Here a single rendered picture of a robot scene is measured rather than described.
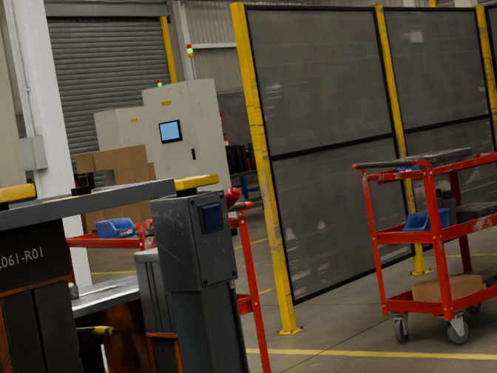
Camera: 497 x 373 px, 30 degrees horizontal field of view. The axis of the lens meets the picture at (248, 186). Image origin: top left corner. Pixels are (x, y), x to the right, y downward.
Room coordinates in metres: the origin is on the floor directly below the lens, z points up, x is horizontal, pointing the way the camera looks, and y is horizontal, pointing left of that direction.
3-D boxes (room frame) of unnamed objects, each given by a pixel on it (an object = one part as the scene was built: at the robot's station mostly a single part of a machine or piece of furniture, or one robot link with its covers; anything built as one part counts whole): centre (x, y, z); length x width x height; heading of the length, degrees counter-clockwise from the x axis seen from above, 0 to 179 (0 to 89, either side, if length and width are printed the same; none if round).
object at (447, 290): (4.89, -1.00, 0.49); 0.81 x 0.46 x 0.97; 129
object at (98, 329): (1.12, 0.23, 1.00); 0.12 x 0.01 x 0.01; 46
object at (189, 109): (11.77, 0.69, 1.22); 0.80 x 0.54 x 2.45; 51
